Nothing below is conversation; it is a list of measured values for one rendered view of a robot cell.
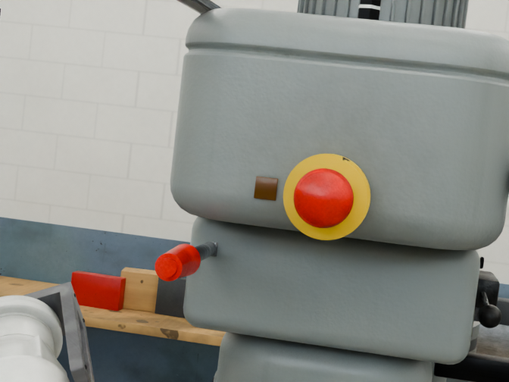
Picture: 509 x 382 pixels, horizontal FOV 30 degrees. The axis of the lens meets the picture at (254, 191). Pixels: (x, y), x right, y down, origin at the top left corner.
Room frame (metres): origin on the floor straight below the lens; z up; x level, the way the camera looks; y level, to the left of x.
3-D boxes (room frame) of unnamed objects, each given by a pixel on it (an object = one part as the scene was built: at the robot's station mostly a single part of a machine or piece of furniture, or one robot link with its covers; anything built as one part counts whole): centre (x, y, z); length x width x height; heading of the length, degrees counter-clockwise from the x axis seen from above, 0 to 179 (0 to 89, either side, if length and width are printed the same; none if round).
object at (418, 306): (0.93, -0.09, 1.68); 0.34 x 0.24 x 0.10; 171
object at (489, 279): (0.94, -0.23, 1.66); 0.12 x 0.04 x 0.04; 171
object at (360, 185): (0.66, -0.05, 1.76); 0.06 x 0.02 x 0.06; 81
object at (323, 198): (0.64, -0.05, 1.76); 0.04 x 0.03 x 0.04; 81
